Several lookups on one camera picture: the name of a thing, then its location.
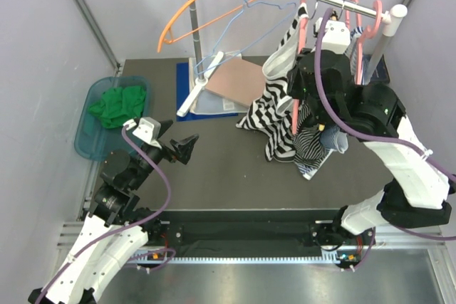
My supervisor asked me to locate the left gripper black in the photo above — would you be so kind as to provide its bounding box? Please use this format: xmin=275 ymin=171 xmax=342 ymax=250
xmin=129 ymin=120 xmax=198 ymax=189

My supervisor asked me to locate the black white striped tank top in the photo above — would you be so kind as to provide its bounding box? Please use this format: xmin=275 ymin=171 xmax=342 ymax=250
xmin=236 ymin=3 xmax=309 ymax=163

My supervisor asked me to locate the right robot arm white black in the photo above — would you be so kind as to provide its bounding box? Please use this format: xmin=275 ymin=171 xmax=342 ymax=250
xmin=287 ymin=50 xmax=455 ymax=244

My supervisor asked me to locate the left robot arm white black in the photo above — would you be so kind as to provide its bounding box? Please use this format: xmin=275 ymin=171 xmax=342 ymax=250
xmin=28 ymin=117 xmax=199 ymax=303

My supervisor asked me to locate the yellow black hanger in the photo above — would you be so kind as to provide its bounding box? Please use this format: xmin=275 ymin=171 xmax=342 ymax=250
xmin=318 ymin=11 xmax=338 ymax=132

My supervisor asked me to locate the orange plastic hanger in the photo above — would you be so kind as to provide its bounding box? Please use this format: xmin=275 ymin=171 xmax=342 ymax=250
xmin=157 ymin=0 xmax=257 ymax=53

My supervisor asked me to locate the dark blue book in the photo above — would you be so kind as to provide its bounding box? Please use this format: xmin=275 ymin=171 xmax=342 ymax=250
xmin=370 ymin=56 xmax=390 ymax=85

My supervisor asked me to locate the blue white striped garment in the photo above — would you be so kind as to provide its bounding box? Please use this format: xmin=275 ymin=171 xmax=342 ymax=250
xmin=297 ymin=26 xmax=366 ymax=181

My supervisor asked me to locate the green cloth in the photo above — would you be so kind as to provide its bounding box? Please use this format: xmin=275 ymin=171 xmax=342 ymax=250
xmin=88 ymin=85 xmax=147 ymax=129

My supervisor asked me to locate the blue mat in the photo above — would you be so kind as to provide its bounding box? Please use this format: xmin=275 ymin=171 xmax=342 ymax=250
xmin=176 ymin=62 xmax=238 ymax=122

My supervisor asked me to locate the teal plastic bin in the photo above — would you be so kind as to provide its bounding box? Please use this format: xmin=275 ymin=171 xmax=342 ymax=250
xmin=74 ymin=75 xmax=152 ymax=161

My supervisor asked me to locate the thin striped black white garment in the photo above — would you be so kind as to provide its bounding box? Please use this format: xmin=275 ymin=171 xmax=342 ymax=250
xmin=293 ymin=102 xmax=328 ymax=169

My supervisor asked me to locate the pink brown board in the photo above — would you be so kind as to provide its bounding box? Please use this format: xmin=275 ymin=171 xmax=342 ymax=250
xmin=206 ymin=57 xmax=266 ymax=107

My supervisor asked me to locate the clothes rack metal white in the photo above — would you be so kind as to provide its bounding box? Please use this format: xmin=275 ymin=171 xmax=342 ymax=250
xmin=177 ymin=0 xmax=408 ymax=117

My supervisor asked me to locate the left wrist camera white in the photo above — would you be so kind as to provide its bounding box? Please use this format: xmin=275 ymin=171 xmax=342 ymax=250
xmin=123 ymin=117 xmax=162 ymax=149

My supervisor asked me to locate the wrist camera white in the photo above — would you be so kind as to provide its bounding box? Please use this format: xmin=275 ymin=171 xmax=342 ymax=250
xmin=321 ymin=19 xmax=351 ymax=54
xmin=123 ymin=117 xmax=162 ymax=149

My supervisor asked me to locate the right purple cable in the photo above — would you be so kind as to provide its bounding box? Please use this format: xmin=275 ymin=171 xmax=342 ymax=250
xmin=313 ymin=15 xmax=456 ymax=273

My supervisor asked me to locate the purple cable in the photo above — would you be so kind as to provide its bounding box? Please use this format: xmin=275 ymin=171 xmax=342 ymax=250
xmin=313 ymin=15 xmax=456 ymax=273
xmin=33 ymin=124 xmax=177 ymax=303

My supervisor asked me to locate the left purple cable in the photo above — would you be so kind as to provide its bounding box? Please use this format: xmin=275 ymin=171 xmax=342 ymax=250
xmin=33 ymin=124 xmax=177 ymax=303

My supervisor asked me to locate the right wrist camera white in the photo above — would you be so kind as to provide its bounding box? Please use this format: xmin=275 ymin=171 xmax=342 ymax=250
xmin=321 ymin=19 xmax=351 ymax=54

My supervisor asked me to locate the light blue wire hanger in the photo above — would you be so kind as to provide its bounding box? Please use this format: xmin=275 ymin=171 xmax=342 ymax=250
xmin=193 ymin=0 xmax=299 ymax=79

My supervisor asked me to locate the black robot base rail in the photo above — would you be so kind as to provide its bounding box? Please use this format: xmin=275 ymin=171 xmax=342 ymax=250
xmin=117 ymin=208 xmax=377 ymax=248

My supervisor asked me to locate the grey slotted cable duct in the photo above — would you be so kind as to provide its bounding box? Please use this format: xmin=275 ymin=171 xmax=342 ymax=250
xmin=128 ymin=248 xmax=343 ymax=264

